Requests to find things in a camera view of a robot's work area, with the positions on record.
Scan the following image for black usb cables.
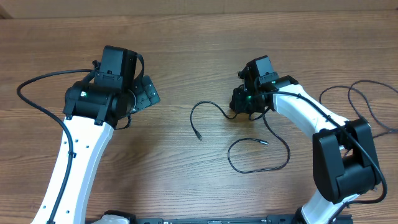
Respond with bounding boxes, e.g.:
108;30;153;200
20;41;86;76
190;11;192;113
189;100;292;174

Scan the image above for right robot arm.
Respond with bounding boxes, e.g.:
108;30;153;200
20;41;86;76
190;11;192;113
229;56;386;223

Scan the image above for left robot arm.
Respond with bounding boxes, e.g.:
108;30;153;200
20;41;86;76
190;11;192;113
33;45;160;223

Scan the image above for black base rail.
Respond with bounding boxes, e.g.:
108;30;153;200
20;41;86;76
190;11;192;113
85;210;305;224

